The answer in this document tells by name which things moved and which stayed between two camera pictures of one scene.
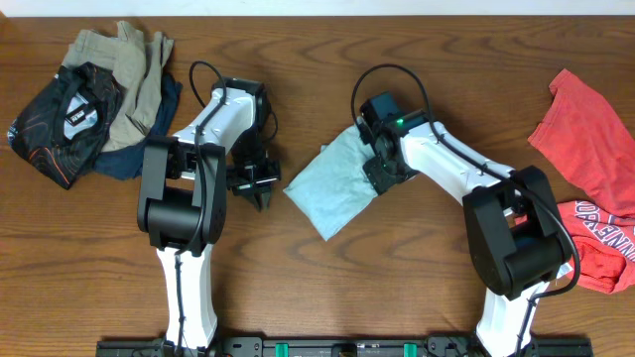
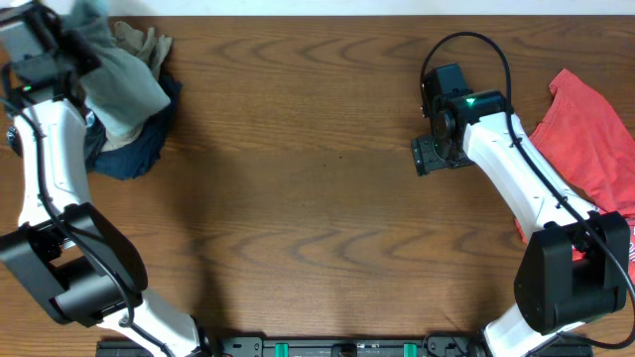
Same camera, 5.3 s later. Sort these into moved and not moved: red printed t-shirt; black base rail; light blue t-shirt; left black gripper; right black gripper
Moved: light blue t-shirt; right black gripper; left black gripper
Not moved: red printed t-shirt; black base rail
